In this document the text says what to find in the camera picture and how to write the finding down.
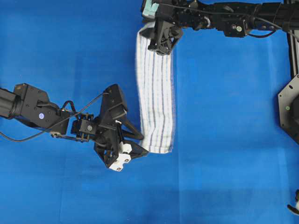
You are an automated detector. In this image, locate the blue table cloth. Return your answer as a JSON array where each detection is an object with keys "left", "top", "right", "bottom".
[{"left": 0, "top": 0, "right": 299, "bottom": 224}]

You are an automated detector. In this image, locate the white blue striped towel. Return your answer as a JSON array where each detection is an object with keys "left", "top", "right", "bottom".
[{"left": 135, "top": 32, "right": 176, "bottom": 154}]

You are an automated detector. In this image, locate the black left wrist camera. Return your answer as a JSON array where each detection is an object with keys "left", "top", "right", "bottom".
[{"left": 99, "top": 84, "right": 128, "bottom": 124}]

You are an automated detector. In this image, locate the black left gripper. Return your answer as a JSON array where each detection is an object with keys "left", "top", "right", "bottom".
[{"left": 71, "top": 114, "right": 149, "bottom": 172}]

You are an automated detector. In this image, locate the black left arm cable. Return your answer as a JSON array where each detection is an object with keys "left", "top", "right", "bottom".
[{"left": 0, "top": 92, "right": 110, "bottom": 142}]

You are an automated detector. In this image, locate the black white object at edge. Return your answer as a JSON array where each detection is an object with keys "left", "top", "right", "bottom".
[{"left": 287, "top": 189, "right": 299, "bottom": 216}]

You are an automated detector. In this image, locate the black aluminium frame rail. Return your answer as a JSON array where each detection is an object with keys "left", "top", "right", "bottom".
[{"left": 287, "top": 34, "right": 299, "bottom": 78}]

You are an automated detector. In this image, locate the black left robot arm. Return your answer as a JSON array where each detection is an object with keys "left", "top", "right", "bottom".
[{"left": 0, "top": 83, "right": 148, "bottom": 172}]

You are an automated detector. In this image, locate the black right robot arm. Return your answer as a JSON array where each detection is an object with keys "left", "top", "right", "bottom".
[{"left": 141, "top": 0, "right": 299, "bottom": 56}]

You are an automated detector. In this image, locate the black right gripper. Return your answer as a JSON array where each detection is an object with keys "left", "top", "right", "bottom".
[{"left": 148, "top": 0, "right": 183, "bottom": 56}]

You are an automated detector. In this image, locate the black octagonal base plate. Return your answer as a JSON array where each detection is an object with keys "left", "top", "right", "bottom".
[{"left": 278, "top": 74, "right": 299, "bottom": 144}]

